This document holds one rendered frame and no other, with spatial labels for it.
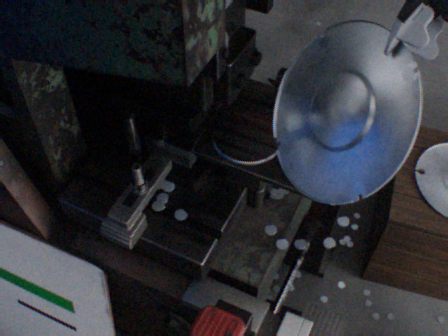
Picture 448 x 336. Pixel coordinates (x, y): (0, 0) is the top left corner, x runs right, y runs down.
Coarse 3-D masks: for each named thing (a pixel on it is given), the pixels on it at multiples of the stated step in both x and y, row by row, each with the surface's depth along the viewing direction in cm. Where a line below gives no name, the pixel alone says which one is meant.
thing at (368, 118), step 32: (352, 32) 78; (384, 32) 73; (320, 64) 83; (352, 64) 77; (384, 64) 72; (416, 64) 68; (288, 96) 88; (320, 96) 81; (352, 96) 76; (384, 96) 72; (416, 96) 68; (288, 128) 87; (320, 128) 80; (352, 128) 75; (384, 128) 71; (416, 128) 66; (288, 160) 86; (320, 160) 80; (352, 160) 75; (384, 160) 71; (320, 192) 79; (352, 192) 74
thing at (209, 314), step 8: (200, 312) 72; (208, 312) 72; (216, 312) 72; (224, 312) 72; (200, 320) 72; (208, 320) 72; (216, 320) 72; (224, 320) 72; (232, 320) 72; (240, 320) 72; (192, 328) 71; (200, 328) 71; (208, 328) 71; (216, 328) 71; (224, 328) 71; (232, 328) 71; (240, 328) 71
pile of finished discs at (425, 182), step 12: (444, 144) 146; (432, 156) 144; (444, 156) 144; (420, 168) 141; (432, 168) 141; (444, 168) 141; (420, 180) 138; (432, 180) 138; (444, 180) 138; (432, 192) 136; (444, 192) 136; (432, 204) 133; (444, 204) 133; (444, 216) 131
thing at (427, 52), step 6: (432, 24) 70; (438, 24) 69; (432, 30) 70; (438, 30) 69; (432, 36) 70; (432, 42) 69; (414, 48) 71; (426, 48) 70; (432, 48) 69; (420, 54) 70; (426, 54) 70; (432, 54) 69
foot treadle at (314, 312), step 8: (272, 304) 138; (312, 304) 136; (280, 312) 136; (296, 312) 136; (304, 312) 135; (312, 312) 134; (320, 312) 134; (328, 312) 134; (336, 312) 134; (312, 320) 133; (320, 320) 133; (328, 320) 133; (336, 320) 133; (344, 320) 133; (312, 328) 132; (320, 328) 132; (328, 328) 131; (336, 328) 131; (344, 328) 131
